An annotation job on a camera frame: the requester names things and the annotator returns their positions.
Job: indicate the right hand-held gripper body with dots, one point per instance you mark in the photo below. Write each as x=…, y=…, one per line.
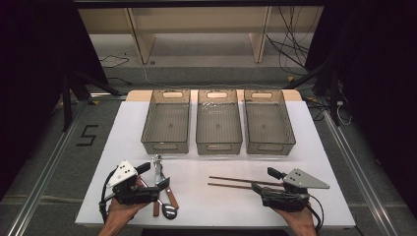
x=288, y=198

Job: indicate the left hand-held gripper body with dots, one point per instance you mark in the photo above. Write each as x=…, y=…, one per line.
x=126, y=191

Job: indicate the silver metal spoon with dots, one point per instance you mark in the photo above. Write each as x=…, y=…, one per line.
x=169, y=211

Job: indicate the grey transparent plastic bin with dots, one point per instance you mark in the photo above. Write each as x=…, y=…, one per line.
x=268, y=126
x=167, y=124
x=218, y=126

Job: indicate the person's left hand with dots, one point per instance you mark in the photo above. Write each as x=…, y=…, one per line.
x=121, y=213

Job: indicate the person's right hand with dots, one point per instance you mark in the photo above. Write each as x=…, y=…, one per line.
x=300, y=218

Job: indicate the white table sheet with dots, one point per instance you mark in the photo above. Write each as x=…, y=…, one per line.
x=213, y=203

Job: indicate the black tripod stand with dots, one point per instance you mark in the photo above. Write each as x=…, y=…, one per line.
x=67, y=105
x=333, y=98

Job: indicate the light wooden shelf unit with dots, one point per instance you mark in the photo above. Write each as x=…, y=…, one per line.
x=200, y=19

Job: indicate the aluminium floor rail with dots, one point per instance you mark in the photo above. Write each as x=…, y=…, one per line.
x=357, y=170
x=42, y=183

